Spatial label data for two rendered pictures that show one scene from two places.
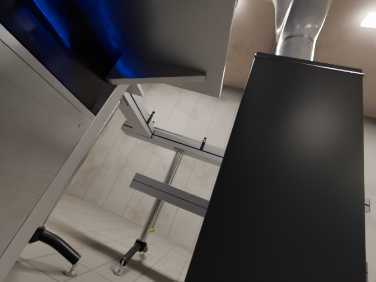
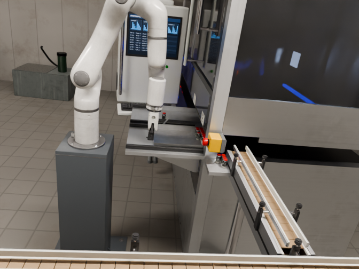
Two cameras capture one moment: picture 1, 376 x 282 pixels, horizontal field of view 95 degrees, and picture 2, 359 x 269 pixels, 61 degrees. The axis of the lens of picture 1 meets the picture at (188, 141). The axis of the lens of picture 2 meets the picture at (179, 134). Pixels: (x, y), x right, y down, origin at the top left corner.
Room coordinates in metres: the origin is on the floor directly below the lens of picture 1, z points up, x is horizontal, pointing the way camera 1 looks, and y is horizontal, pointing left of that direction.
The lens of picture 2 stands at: (1.92, -0.26, 1.60)
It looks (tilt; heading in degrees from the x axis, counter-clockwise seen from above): 24 degrees down; 160
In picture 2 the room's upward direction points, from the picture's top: 7 degrees clockwise
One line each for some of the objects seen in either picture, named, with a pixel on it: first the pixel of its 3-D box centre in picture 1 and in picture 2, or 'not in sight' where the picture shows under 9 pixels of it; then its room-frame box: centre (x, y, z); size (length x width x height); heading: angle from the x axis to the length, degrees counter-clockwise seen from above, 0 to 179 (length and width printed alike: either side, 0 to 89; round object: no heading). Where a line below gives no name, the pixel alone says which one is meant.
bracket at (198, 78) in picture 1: (155, 78); (168, 159); (0.52, 0.19, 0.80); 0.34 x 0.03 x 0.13; 78
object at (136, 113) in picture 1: (134, 103); (259, 191); (1.04, 0.43, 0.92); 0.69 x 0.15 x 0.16; 168
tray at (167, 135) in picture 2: not in sight; (183, 137); (0.46, 0.29, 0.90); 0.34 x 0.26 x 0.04; 79
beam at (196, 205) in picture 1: (233, 219); not in sight; (1.27, -0.51, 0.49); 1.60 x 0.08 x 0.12; 78
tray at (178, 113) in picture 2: not in sight; (178, 115); (0.13, 0.36, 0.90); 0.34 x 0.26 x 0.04; 78
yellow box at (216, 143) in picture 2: not in sight; (215, 142); (0.73, 0.35, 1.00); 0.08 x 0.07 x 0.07; 78
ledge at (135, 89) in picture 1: (127, 83); (220, 167); (0.75, 0.39, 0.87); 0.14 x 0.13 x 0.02; 78
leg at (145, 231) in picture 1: (160, 195); not in sight; (1.38, 0.03, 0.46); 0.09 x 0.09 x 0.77; 78
